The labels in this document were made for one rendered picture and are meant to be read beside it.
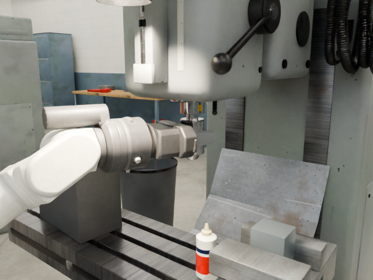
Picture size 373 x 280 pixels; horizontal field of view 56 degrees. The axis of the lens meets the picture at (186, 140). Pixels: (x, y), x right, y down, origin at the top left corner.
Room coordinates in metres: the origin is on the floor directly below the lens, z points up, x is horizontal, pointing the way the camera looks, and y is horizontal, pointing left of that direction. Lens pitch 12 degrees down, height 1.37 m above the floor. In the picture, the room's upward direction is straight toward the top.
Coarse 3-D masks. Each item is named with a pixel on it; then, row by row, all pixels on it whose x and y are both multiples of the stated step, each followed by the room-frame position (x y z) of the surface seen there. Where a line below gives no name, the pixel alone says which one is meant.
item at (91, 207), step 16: (96, 176) 0.78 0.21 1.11; (112, 176) 0.81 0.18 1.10; (64, 192) 0.78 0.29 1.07; (80, 192) 0.75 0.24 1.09; (96, 192) 0.77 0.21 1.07; (112, 192) 0.81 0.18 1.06; (48, 208) 0.85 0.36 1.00; (64, 208) 0.78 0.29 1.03; (80, 208) 0.74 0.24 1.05; (96, 208) 0.77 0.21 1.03; (112, 208) 0.80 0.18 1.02; (64, 224) 0.79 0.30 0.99; (80, 224) 0.74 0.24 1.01; (96, 224) 0.77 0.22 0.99; (112, 224) 0.80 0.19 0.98; (80, 240) 0.74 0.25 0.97
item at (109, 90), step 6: (84, 90) 6.83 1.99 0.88; (90, 90) 6.42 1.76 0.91; (96, 90) 6.36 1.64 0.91; (102, 90) 6.21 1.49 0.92; (108, 90) 6.28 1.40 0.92; (114, 90) 6.83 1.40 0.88; (120, 90) 6.83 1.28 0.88; (126, 90) 6.43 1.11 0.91; (102, 96) 7.13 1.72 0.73; (108, 96) 5.98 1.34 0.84; (114, 96) 5.88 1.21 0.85; (120, 96) 5.78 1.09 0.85; (126, 96) 5.70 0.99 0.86; (132, 96) 5.61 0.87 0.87; (102, 102) 7.13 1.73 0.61; (156, 102) 5.33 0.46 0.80; (156, 108) 5.33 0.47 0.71; (156, 114) 5.33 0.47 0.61; (156, 120) 5.33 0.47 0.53; (90, 126) 6.46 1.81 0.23
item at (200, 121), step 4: (180, 120) 0.64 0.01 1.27; (184, 120) 0.63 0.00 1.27; (188, 120) 0.63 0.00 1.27; (192, 120) 0.63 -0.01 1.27; (196, 120) 0.63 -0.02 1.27; (200, 120) 0.63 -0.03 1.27; (204, 120) 0.64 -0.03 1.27; (188, 124) 0.63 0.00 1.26; (192, 124) 0.63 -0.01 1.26; (196, 124) 0.63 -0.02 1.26; (200, 124) 0.63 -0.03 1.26
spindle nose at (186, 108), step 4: (180, 104) 0.64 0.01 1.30; (184, 104) 0.63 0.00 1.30; (188, 104) 0.63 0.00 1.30; (192, 104) 0.63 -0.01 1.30; (196, 104) 0.63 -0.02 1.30; (204, 104) 0.64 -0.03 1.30; (180, 108) 0.64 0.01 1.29; (184, 108) 0.63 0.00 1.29; (188, 108) 0.63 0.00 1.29; (192, 108) 0.63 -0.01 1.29; (196, 108) 0.63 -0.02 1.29; (204, 108) 0.64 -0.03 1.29; (180, 112) 0.64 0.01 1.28; (184, 112) 0.63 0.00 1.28; (188, 112) 0.63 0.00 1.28; (192, 112) 0.63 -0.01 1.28; (196, 112) 0.63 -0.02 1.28; (200, 112) 0.63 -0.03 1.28; (204, 112) 0.64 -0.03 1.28
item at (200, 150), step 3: (192, 126) 0.63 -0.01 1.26; (195, 126) 0.63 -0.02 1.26; (198, 126) 0.63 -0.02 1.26; (201, 126) 0.63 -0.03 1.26; (204, 126) 0.64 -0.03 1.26; (195, 129) 0.63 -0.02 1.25; (198, 129) 0.63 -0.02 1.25; (201, 129) 0.63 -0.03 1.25; (204, 129) 0.65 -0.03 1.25; (198, 147) 0.63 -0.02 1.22; (201, 147) 0.63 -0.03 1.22; (198, 150) 0.63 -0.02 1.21; (201, 150) 0.63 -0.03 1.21; (195, 153) 0.63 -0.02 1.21; (198, 153) 0.63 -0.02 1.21; (201, 153) 0.63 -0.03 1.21
